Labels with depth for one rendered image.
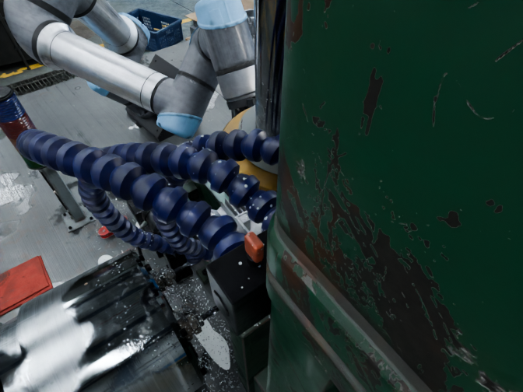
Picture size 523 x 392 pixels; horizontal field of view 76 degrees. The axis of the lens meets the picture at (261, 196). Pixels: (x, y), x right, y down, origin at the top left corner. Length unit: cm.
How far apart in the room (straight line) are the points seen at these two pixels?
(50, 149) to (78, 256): 82
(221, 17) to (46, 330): 49
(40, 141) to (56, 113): 137
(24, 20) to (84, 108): 77
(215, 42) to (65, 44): 34
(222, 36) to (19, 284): 80
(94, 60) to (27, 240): 60
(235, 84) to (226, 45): 6
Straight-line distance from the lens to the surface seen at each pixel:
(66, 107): 164
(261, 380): 69
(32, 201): 126
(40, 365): 51
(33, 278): 106
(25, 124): 91
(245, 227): 55
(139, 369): 50
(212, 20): 57
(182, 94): 64
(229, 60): 56
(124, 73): 71
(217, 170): 20
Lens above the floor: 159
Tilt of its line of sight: 48 degrees down
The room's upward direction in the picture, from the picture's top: straight up
